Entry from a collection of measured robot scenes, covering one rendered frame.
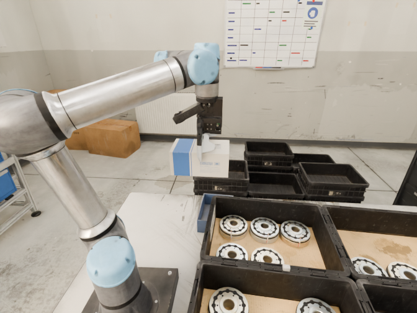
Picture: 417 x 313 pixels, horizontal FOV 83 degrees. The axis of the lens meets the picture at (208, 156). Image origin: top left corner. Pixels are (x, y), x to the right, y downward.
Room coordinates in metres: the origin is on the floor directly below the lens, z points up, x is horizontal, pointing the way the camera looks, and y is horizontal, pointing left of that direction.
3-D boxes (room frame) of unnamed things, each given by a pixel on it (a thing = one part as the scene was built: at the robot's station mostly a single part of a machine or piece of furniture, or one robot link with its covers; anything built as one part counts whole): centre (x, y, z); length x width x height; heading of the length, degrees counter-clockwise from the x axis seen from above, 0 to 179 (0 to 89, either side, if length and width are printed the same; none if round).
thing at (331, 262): (0.57, -0.19, 0.87); 0.40 x 0.30 x 0.11; 82
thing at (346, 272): (0.57, -0.19, 0.92); 0.40 x 0.30 x 0.02; 82
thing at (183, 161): (0.76, 0.03, 1.09); 0.20 x 0.12 x 0.09; 85
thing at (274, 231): (0.65, -0.20, 0.86); 0.10 x 0.10 x 0.01
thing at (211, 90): (0.76, 0.00, 1.33); 0.08 x 0.08 x 0.05
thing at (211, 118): (0.76, 0.00, 1.25); 0.09 x 0.08 x 0.12; 85
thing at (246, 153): (1.92, -0.53, 0.37); 0.40 x 0.30 x 0.45; 85
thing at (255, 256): (0.51, -0.18, 0.86); 0.10 x 0.10 x 0.01
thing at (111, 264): (0.44, 0.26, 0.91); 0.13 x 0.12 x 0.14; 29
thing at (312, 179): (1.49, -0.90, 0.37); 0.40 x 0.30 x 0.45; 85
